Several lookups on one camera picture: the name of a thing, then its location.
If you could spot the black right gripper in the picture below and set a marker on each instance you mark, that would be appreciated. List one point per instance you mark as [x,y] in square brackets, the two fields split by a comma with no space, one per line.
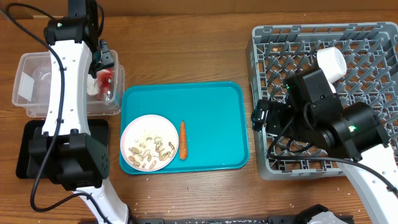
[277,116]

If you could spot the red snack wrapper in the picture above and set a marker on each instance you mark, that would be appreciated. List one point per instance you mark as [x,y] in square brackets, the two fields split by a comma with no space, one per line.
[104,81]

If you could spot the black tray bin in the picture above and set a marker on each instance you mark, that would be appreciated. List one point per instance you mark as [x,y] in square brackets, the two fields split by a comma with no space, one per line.
[27,168]

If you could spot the pink plate with food scraps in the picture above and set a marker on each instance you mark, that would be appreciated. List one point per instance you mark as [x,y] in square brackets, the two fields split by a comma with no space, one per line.
[149,143]

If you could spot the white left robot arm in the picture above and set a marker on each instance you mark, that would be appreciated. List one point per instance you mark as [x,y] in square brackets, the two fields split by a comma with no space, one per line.
[64,149]

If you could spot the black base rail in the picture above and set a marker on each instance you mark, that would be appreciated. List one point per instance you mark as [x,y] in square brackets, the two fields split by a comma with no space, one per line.
[314,214]

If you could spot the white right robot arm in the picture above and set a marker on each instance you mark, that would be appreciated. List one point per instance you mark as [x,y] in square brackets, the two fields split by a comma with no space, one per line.
[353,137]

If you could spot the white bowl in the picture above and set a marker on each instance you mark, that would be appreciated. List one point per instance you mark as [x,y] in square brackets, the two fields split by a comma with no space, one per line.
[332,63]

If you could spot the clear plastic bin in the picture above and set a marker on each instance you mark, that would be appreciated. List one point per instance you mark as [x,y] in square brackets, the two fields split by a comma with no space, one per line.
[32,87]

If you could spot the orange carrot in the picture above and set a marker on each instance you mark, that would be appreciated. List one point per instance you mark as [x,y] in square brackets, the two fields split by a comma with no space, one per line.
[183,151]

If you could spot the grey plastic dish rack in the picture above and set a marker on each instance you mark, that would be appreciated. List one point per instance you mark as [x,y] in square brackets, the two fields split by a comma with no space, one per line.
[277,52]

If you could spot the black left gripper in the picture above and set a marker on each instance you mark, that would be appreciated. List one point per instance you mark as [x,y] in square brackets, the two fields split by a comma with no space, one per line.
[108,58]

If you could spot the white tissue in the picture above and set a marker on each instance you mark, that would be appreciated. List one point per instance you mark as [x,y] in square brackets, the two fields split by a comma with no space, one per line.
[92,86]

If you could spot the pink bowl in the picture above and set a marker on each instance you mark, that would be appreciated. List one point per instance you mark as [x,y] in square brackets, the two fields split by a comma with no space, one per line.
[332,87]

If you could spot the teal plastic tray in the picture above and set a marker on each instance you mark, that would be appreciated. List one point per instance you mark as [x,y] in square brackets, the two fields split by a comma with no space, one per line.
[214,117]

